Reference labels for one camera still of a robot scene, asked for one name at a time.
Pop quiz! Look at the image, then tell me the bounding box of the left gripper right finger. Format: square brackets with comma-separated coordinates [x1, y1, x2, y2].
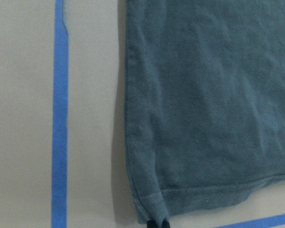
[161, 219, 170, 228]

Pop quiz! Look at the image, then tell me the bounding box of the black graphic t-shirt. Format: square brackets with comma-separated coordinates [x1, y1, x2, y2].
[124, 0, 285, 228]

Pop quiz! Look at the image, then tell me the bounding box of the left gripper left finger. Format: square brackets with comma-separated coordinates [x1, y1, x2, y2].
[147, 220, 157, 228]

